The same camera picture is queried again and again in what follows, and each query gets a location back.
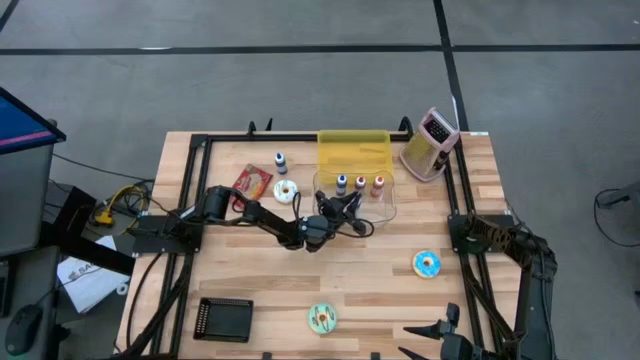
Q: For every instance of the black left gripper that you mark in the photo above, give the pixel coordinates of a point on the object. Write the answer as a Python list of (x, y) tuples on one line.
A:
[(331, 207)]

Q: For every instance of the white donut with blue swirls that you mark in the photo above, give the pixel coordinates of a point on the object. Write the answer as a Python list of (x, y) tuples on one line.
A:
[(280, 192)]

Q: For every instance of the red food colouring bottle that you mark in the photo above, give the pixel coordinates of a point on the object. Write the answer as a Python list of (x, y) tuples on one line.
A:
[(359, 185)]

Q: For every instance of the pink metal box grater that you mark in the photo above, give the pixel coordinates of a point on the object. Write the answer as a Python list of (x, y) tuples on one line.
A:
[(425, 155)]

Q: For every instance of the clear plastic bin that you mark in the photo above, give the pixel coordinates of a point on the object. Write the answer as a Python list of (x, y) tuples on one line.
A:
[(385, 212)]

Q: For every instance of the black computer mouse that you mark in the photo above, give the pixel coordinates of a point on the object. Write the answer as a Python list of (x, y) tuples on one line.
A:
[(22, 330)]

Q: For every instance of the white paper sheet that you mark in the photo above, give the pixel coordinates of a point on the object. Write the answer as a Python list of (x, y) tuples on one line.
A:
[(87, 282)]

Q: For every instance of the black square tray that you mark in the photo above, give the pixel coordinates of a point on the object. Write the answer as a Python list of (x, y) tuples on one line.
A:
[(223, 320)]

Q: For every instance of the yellow plastic bin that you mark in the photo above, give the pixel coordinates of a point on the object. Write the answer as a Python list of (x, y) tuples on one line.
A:
[(355, 152)]

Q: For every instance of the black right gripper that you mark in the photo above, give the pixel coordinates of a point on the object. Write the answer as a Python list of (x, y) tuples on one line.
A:
[(460, 347)]

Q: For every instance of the red snack packet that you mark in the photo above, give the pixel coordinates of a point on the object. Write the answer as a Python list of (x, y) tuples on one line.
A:
[(255, 182)]

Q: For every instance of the orange food colouring bottle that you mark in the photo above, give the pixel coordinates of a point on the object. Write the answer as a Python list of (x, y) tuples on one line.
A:
[(377, 186)]

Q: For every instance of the black metal table frame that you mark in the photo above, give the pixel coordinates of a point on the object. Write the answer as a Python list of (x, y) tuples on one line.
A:
[(290, 136)]

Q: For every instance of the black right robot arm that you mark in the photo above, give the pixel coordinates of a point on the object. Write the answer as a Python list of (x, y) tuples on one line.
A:
[(537, 300)]

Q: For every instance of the blue screen monitor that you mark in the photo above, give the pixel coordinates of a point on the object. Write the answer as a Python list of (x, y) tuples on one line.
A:
[(20, 125)]

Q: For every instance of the blue frosted donut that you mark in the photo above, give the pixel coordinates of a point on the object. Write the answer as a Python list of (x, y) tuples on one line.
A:
[(435, 267)]

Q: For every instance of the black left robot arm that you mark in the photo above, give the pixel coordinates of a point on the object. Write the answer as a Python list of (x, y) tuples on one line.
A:
[(270, 222)]

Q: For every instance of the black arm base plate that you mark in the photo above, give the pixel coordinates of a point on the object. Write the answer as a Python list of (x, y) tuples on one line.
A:
[(160, 237), (462, 235)]

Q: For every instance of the mint donut with chocolate drizzle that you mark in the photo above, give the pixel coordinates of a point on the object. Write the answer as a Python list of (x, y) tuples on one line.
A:
[(316, 325)]

